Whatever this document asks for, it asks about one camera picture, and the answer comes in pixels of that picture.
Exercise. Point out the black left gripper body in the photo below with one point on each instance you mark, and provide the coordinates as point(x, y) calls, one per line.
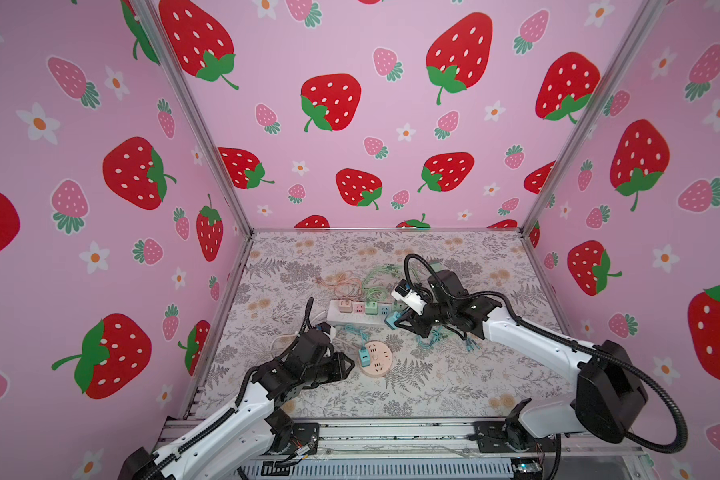
point(333, 368)

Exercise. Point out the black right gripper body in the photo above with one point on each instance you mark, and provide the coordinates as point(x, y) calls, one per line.
point(433, 314)

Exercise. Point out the teal charger plug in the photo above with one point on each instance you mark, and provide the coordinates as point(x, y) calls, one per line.
point(365, 358)

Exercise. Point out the blue charger plug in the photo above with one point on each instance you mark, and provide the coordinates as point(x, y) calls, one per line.
point(391, 319)

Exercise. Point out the pink USB charger plug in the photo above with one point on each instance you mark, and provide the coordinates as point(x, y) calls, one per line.
point(345, 306)

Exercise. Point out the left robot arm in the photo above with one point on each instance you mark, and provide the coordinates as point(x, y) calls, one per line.
point(253, 423)

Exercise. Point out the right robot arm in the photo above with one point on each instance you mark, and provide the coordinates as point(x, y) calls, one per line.
point(609, 391)

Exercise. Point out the round pink power socket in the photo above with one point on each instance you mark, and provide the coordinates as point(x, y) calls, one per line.
point(382, 359)

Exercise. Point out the white multicolour power strip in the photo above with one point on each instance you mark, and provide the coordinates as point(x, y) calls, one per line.
point(358, 316)

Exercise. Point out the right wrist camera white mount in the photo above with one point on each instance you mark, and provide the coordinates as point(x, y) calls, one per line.
point(413, 296)

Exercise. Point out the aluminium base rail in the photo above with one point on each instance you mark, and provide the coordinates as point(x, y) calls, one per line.
point(442, 448)

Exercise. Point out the aluminium frame corner post left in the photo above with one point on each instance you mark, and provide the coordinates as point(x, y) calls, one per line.
point(191, 44)

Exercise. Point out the aluminium frame corner post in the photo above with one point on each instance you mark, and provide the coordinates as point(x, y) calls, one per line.
point(191, 44)
point(638, 31)

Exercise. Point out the aluminium frame corner post right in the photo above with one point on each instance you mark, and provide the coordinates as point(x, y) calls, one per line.
point(638, 31)

